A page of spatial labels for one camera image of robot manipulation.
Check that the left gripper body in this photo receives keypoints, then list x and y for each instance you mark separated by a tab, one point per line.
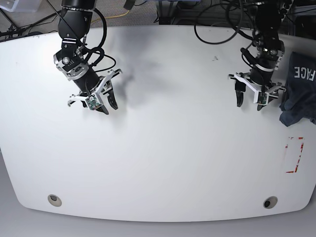
271	88

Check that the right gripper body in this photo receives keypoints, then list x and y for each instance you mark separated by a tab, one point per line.
102	87

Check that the blue T-shirt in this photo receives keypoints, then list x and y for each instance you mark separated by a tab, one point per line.
299	100

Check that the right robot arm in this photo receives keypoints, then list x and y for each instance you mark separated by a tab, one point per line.
76	61

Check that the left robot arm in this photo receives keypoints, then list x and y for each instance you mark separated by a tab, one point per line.
258	21

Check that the red tape rectangle marking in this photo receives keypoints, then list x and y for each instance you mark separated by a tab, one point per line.
293	153

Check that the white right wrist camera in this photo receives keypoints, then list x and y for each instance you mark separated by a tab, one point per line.
93	102

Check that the left table cable grommet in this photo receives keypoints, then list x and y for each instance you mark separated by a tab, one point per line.
54	200

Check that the table cable grommet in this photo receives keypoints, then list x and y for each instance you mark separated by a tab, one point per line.
54	200
270	202

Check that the right table cable grommet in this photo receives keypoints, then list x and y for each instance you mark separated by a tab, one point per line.
270	202

